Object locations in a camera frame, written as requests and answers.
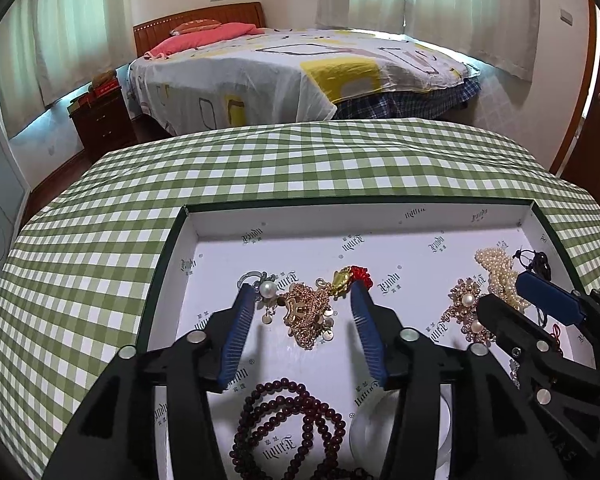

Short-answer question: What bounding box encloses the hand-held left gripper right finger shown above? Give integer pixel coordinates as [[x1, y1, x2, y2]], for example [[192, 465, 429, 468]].
[[349, 286, 576, 480]]

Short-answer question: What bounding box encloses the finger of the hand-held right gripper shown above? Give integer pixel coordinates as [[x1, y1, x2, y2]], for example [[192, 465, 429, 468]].
[[515, 270, 600, 379], [476, 293, 600, 480]]

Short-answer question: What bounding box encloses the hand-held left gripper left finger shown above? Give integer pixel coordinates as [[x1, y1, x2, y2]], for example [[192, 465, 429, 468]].
[[42, 284, 261, 480]]

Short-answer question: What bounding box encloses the dark bead cord bracelet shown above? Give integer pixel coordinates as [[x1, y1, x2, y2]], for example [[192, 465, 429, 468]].
[[513, 249, 554, 331]]

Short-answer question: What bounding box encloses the gold pearl brooch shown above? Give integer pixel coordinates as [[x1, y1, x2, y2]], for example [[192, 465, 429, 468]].
[[447, 276, 499, 346]]

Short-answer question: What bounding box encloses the pearl flower ring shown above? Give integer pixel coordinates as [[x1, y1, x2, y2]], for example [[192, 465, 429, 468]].
[[239, 269, 280, 324]]

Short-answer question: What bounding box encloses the pearl bead bracelet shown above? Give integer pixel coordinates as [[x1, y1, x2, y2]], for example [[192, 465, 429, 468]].
[[474, 246, 531, 311]]

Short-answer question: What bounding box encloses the rose gold chain ornament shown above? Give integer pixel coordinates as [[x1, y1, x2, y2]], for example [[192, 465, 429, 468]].
[[278, 280, 337, 351]]

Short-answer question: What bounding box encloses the white bangle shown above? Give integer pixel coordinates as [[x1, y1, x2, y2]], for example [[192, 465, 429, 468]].
[[349, 389, 454, 468]]

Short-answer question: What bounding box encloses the white shallow box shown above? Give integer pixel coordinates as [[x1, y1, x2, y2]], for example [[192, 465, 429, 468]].
[[138, 199, 600, 480]]

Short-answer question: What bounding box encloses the gold fish red knot charm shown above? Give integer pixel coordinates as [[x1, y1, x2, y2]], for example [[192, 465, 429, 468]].
[[330, 265, 374, 301]]

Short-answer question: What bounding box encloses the green checked tablecloth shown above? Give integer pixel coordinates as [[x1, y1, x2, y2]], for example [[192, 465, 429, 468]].
[[0, 117, 600, 480]]

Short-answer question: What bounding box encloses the blue plaid bed skirt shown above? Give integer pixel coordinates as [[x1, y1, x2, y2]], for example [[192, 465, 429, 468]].
[[334, 77, 482, 122]]

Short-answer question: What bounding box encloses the dark wooden nightstand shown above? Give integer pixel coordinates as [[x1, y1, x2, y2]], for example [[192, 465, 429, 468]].
[[68, 92, 139, 164]]

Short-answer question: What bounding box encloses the patterned white yellow bedsheet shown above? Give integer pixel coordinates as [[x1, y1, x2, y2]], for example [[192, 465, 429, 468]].
[[127, 27, 481, 137]]

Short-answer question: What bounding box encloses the red box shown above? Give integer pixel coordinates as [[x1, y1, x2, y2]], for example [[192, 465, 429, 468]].
[[89, 72, 121, 97]]

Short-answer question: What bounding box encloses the white wardrobe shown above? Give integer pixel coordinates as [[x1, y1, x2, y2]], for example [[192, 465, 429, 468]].
[[0, 50, 32, 297]]

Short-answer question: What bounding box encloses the pink pillow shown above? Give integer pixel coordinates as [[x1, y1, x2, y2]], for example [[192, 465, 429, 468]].
[[144, 22, 266, 61]]

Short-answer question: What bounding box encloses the white sheer curtain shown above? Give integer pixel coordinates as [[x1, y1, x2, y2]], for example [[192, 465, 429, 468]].
[[0, 0, 134, 137], [314, 0, 536, 82]]

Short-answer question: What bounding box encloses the orange patterned pillow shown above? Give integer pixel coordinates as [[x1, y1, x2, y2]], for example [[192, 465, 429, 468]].
[[169, 18, 221, 36]]

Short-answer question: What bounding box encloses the wooden headboard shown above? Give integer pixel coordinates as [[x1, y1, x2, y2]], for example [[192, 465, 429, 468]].
[[132, 2, 266, 59]]

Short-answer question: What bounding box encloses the dark red bead necklace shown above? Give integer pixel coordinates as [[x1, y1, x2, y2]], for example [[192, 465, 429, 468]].
[[230, 379, 381, 480]]

